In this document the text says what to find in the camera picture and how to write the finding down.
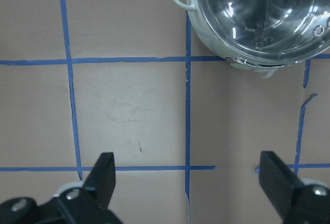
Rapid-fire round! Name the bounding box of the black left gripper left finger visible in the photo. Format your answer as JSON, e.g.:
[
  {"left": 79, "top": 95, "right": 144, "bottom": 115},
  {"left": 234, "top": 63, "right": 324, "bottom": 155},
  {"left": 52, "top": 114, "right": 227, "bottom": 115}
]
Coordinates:
[{"left": 1, "top": 152, "right": 121, "bottom": 223}]

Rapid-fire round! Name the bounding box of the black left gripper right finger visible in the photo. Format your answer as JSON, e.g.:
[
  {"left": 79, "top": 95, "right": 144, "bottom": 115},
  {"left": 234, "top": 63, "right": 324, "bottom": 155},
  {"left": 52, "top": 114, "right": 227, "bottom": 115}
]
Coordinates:
[{"left": 259, "top": 151, "right": 329, "bottom": 223}]

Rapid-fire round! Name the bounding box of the clear glass pot lid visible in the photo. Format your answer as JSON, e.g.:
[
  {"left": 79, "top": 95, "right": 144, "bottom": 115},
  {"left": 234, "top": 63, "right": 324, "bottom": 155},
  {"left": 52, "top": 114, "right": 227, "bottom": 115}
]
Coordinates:
[{"left": 201, "top": 0, "right": 329, "bottom": 65}]

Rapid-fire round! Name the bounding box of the light green metal pot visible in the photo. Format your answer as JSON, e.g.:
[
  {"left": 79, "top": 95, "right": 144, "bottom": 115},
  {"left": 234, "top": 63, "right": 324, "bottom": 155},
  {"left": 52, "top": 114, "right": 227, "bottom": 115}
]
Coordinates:
[{"left": 168, "top": 0, "right": 284, "bottom": 78}]

